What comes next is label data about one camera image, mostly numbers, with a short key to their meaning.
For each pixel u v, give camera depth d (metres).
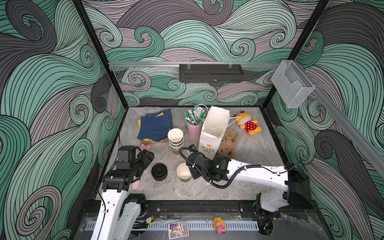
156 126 1.01
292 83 0.80
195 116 0.93
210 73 0.98
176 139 0.80
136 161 0.61
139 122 1.01
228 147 0.91
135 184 0.79
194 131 0.93
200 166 0.54
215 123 0.95
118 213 0.44
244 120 1.04
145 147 0.93
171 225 0.67
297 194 0.38
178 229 0.67
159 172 0.80
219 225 0.67
